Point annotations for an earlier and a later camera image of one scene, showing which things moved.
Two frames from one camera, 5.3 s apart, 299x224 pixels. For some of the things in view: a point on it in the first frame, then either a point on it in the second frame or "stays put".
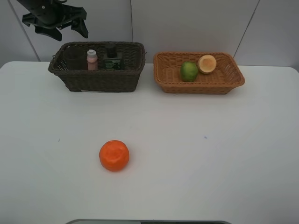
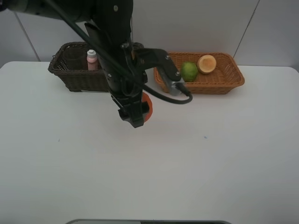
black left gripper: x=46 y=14 to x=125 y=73
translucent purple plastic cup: x=75 y=58 stays put
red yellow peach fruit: x=207 y=64 stays put
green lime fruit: x=189 y=71 stays put
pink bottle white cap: x=92 y=59 stays put
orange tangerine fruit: x=114 y=155 to x=145 y=97
